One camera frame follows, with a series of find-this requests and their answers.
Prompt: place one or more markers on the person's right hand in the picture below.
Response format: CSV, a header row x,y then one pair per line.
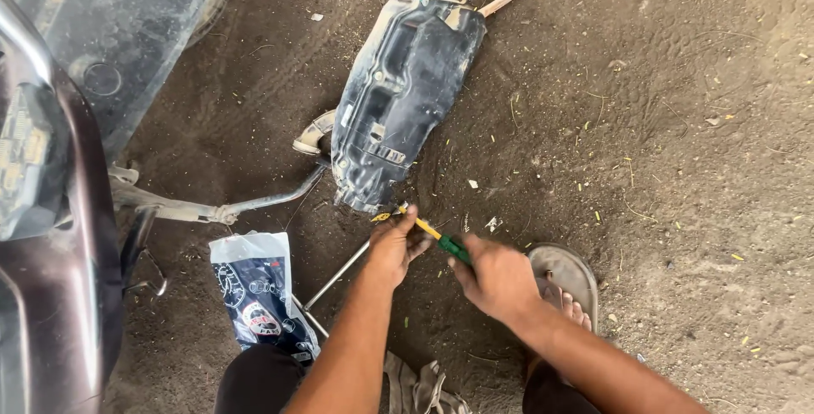
x,y
499,280

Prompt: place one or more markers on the person's left hand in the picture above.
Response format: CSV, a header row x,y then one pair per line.
x,y
391,252

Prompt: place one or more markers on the person's right fingers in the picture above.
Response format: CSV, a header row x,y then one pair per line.
x,y
459,277

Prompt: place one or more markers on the green yellow screwdriver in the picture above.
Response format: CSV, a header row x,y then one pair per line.
x,y
445,241

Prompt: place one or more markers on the white paper scrap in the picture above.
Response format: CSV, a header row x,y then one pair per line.
x,y
493,224

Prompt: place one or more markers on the small yellow plastic scrap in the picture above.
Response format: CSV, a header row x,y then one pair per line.
x,y
380,216

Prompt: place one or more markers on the grey rubber sandal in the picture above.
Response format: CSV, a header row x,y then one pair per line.
x,y
563,268

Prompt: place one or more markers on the person's right foot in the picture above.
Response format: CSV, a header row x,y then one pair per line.
x,y
569,309

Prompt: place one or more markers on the dirty grey rag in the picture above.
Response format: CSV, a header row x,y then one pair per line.
x,y
420,388

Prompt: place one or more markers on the long metal socket wrench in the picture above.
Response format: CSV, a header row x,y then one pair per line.
x,y
330,284

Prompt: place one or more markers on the person's right leg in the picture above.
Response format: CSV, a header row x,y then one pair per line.
x,y
553,395

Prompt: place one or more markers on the person's leg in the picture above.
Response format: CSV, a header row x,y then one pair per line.
x,y
257,382
553,395

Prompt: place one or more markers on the black plastic scooter cover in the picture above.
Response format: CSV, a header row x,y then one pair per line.
x,y
400,96

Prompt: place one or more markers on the printed plastic spare part packet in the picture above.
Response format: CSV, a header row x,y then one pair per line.
x,y
257,287

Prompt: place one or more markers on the curved metal exhaust pipe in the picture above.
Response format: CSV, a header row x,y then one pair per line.
x,y
311,135

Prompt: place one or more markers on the person's left leg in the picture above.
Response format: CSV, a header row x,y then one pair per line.
x,y
257,382

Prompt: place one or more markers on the black scooter side stand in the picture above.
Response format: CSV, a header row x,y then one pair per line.
x,y
143,255

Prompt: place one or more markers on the dark maroon scooter body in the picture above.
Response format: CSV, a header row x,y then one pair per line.
x,y
51,261

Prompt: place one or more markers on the dusty black scooter panel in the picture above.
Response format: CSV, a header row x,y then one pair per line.
x,y
121,32

